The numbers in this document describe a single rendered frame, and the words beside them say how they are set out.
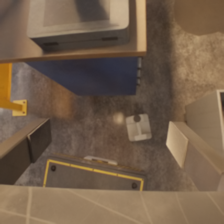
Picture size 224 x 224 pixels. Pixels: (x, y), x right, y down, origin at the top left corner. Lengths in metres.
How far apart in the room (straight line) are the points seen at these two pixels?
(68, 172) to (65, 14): 0.94
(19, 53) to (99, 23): 0.27
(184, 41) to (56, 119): 1.34
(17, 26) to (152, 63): 1.12
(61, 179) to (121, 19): 1.02
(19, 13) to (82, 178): 0.93
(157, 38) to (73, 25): 1.22
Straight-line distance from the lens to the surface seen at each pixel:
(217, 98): 0.90
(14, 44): 0.60
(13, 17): 0.66
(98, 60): 0.64
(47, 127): 0.17
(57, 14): 0.47
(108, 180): 1.09
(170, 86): 1.44
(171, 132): 0.16
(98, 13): 0.44
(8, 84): 1.67
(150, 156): 1.37
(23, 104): 1.72
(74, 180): 1.15
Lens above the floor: 1.35
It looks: 80 degrees down
